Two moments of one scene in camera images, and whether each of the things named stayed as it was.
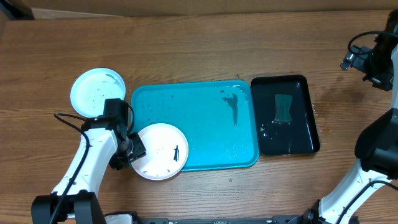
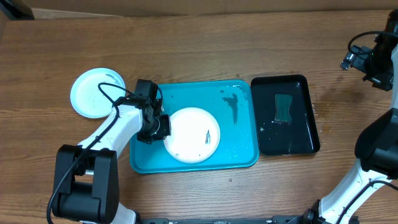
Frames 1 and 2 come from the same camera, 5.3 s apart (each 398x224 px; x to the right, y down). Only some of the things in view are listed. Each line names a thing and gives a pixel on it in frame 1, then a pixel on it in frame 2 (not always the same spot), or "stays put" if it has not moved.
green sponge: x=282 y=104 stays put
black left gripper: x=138 y=151 → x=165 y=130
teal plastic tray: x=217 y=119 stays put
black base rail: x=271 y=219 stays put
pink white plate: x=166 y=152 → x=194 y=135
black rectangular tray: x=284 y=115 stays put
